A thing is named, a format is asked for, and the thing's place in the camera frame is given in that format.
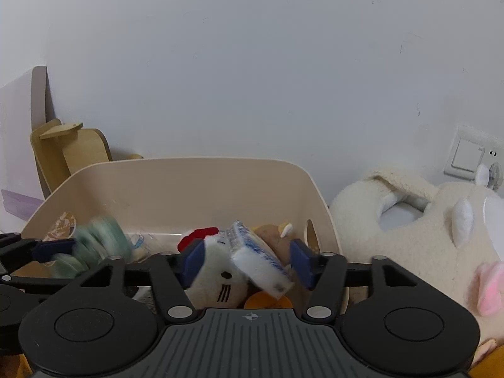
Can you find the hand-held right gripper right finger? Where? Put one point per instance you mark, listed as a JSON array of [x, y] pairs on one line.
[[301, 262]]

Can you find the orange bottle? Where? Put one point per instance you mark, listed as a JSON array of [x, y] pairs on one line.
[[264, 301]]

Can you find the large white plush toy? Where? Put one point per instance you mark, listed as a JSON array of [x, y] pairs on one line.
[[413, 252]]

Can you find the wooden chair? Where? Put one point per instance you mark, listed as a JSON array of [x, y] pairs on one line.
[[78, 153]]

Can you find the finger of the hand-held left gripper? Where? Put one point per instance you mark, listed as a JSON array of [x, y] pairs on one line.
[[51, 249], [39, 278]]

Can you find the beige plastic container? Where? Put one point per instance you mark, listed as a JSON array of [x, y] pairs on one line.
[[177, 193]]

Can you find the brown squirrel plush toy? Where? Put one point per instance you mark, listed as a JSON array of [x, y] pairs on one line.
[[271, 236]]

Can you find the blue white tissue packet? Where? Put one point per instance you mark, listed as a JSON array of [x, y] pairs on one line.
[[256, 260]]

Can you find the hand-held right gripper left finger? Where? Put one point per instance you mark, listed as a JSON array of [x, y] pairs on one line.
[[193, 264]]

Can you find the green checkered packet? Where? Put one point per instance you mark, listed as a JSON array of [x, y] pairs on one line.
[[98, 240]]

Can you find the orange plush toy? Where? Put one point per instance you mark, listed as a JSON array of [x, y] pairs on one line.
[[492, 366]]

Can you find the white wall switch socket panel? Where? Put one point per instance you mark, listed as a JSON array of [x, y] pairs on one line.
[[464, 153]]

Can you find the bread packet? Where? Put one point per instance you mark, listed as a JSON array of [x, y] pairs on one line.
[[143, 244]]

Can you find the white cat plush toy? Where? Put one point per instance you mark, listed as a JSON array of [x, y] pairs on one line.
[[220, 279]]

